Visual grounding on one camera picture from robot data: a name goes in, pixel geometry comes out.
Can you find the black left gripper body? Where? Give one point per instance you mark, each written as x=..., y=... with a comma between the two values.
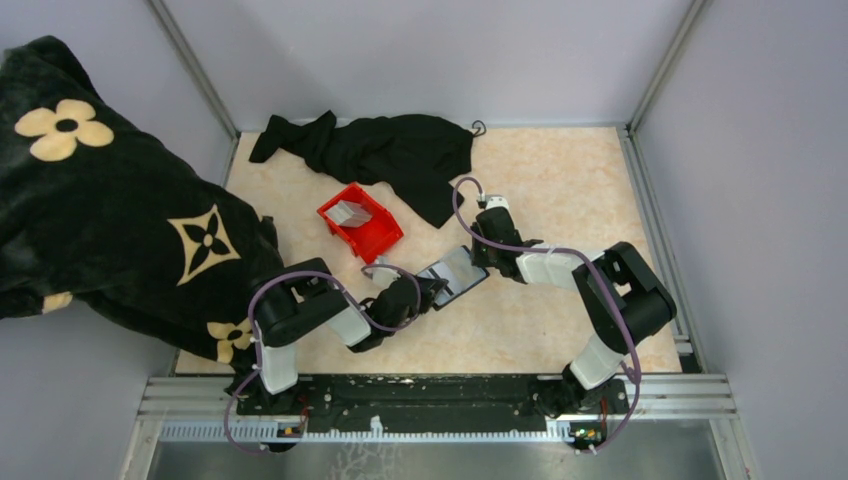
x=427, y=295

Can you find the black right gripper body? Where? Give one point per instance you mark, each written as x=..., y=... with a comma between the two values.
x=483, y=255

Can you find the black leather card holder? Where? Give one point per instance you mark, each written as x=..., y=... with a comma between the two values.
x=456, y=270

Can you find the red plastic bin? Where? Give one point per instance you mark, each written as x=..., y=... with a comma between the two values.
x=371, y=240

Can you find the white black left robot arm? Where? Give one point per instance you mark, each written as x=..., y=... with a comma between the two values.
x=287, y=303

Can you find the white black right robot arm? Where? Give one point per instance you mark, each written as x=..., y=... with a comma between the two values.
x=624, y=299

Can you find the stack of silver cards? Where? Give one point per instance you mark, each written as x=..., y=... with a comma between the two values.
x=348, y=214

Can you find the black cloth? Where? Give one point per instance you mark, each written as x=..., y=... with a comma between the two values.
x=417, y=155

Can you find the black floral blanket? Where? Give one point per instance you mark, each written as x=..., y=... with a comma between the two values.
x=96, y=210

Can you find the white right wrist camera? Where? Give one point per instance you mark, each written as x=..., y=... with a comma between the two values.
x=487, y=202

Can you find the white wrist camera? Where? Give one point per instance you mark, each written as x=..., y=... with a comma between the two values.
x=380, y=273
x=487, y=202

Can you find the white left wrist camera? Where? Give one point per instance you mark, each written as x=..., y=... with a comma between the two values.
x=380, y=273

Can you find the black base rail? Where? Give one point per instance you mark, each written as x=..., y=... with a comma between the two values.
x=433, y=404

